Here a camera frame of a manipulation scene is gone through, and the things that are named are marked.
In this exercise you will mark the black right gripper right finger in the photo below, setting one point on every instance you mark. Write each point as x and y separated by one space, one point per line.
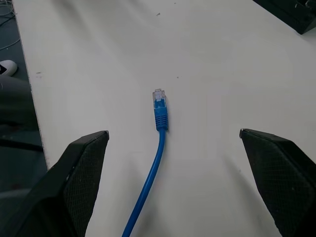
284 182

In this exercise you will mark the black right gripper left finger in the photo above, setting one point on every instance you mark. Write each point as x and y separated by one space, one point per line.
61 187

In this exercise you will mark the black box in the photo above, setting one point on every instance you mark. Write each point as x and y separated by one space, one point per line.
293 14

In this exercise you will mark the white sneaker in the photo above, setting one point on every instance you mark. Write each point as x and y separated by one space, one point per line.
7 67

